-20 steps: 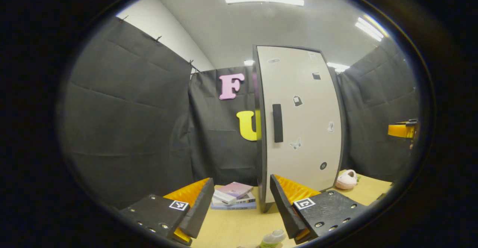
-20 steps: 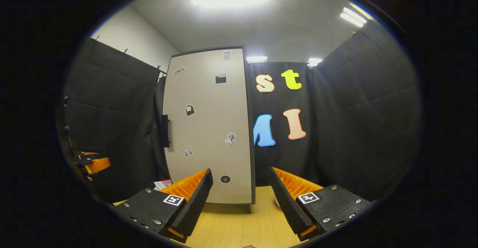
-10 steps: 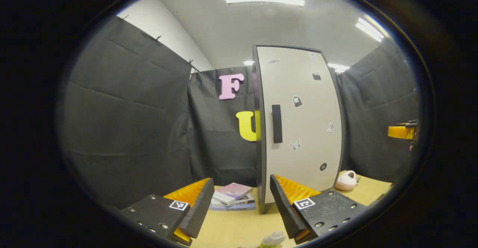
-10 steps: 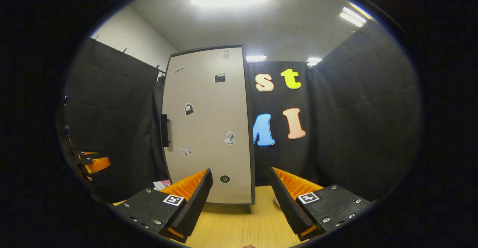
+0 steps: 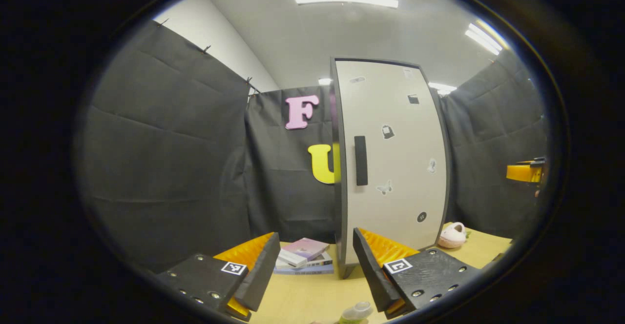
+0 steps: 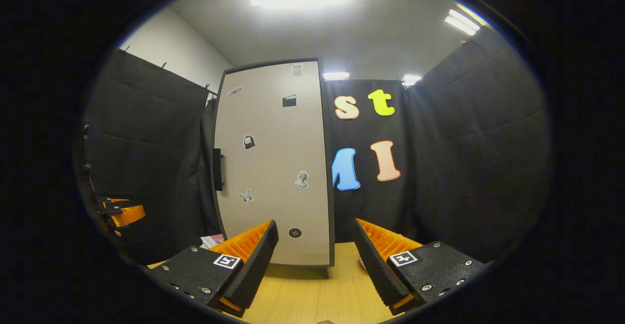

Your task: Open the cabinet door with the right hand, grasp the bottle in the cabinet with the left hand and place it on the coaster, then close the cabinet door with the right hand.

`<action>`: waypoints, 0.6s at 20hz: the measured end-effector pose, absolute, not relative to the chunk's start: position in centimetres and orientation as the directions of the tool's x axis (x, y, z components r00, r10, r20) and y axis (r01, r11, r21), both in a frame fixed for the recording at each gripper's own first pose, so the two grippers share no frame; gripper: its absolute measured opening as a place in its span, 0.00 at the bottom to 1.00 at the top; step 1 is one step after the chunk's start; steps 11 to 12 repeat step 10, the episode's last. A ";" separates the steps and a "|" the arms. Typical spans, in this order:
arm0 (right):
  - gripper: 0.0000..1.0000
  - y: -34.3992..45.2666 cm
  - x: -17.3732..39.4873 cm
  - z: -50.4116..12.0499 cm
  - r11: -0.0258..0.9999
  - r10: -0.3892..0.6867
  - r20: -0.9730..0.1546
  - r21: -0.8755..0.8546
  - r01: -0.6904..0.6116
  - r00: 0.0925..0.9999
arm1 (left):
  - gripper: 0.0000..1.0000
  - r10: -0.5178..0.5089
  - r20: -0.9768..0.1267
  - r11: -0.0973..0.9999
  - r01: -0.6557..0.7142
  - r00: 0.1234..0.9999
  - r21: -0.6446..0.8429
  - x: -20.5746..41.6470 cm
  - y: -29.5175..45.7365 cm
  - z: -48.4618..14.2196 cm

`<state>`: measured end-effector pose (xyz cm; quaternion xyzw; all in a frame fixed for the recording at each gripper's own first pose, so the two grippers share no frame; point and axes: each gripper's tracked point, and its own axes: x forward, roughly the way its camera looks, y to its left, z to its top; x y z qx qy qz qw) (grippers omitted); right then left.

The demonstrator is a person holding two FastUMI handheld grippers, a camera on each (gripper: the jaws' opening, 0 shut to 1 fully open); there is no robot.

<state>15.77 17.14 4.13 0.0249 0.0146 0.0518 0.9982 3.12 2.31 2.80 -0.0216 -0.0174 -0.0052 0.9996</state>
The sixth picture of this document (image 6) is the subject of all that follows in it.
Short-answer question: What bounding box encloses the long ceiling light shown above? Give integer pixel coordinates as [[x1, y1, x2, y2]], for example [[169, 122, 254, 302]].
[[444, 4, 489, 36]]

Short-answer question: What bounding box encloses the grey cabinet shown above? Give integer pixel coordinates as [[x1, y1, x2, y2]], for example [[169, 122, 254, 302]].
[[211, 58, 337, 279]]

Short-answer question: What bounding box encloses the black cabinet door handle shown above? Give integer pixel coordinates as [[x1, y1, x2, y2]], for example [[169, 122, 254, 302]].
[[212, 148, 225, 191]]

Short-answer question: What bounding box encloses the black backdrop cloth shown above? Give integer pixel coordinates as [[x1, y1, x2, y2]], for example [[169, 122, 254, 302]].
[[81, 34, 552, 267]]

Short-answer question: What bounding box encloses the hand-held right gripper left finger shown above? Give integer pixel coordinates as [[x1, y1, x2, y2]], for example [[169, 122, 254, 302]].
[[146, 220, 280, 319]]

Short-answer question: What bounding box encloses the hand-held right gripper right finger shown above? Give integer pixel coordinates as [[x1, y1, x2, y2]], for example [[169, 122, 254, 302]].
[[353, 218, 491, 316]]

